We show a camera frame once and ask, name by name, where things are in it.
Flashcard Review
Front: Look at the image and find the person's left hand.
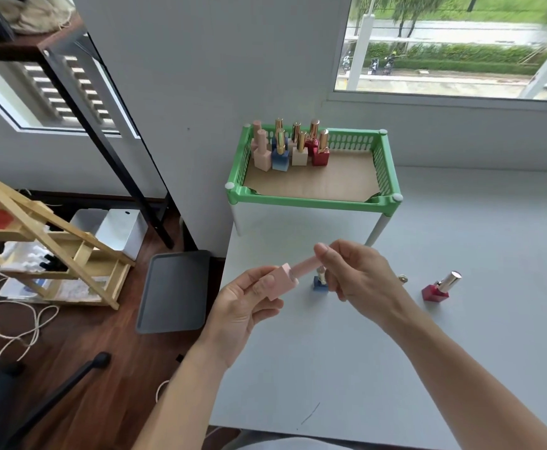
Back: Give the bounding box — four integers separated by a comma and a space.
194, 268, 285, 369

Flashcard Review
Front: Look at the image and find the person's right hand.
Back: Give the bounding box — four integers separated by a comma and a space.
314, 240, 413, 332

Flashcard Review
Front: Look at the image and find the pink nail polish bottle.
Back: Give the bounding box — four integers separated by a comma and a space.
266, 255, 324, 301

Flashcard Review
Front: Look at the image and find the person's right forearm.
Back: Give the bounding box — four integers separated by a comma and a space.
385, 307, 547, 450

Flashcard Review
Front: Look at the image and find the person's left forearm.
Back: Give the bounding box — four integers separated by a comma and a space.
133, 343, 231, 450

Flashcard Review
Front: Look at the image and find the gray plastic tray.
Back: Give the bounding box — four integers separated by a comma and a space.
135, 249, 211, 335

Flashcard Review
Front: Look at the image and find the green plastic basket shelf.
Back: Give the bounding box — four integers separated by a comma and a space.
225, 125, 404, 249

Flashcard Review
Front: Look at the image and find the brown cardboard liner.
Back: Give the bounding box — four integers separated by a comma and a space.
243, 150, 382, 203

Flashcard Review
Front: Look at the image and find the cluster of nail polish bottles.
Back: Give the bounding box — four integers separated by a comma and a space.
250, 118, 331, 173

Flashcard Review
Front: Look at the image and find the red nail polish bottle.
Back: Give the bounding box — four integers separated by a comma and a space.
421, 271, 463, 303

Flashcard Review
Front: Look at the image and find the white storage box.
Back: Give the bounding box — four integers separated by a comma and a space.
69, 208, 148, 262

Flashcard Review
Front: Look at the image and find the black tripod leg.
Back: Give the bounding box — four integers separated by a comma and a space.
2, 351, 112, 450

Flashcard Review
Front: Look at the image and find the wooden easel rack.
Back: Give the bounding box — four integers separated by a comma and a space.
0, 175, 136, 311

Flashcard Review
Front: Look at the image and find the white paint palette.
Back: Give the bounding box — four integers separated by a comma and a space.
0, 241, 75, 277

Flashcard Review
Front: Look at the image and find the large window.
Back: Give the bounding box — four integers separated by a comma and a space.
333, 0, 547, 103

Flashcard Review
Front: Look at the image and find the beige cloth bag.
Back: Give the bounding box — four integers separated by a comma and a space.
8, 0, 76, 34

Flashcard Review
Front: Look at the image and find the black metal shelf frame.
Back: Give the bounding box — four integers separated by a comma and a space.
0, 0, 176, 250

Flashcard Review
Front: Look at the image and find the white cable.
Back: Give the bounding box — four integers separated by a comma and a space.
0, 281, 61, 362

